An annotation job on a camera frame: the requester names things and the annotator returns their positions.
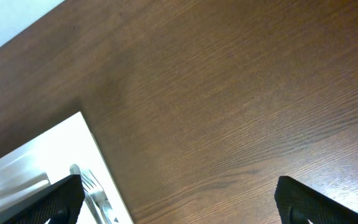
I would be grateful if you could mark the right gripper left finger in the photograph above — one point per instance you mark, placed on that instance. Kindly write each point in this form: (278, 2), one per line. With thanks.
(58, 203)

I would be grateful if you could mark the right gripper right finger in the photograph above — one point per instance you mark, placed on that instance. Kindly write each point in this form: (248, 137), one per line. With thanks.
(298, 203)

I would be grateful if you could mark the steel fork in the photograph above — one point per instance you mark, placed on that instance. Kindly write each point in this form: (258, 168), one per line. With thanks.
(99, 197)
(75, 169)

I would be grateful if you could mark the white plastic cutlery tray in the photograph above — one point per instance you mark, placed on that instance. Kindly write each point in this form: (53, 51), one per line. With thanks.
(47, 158)

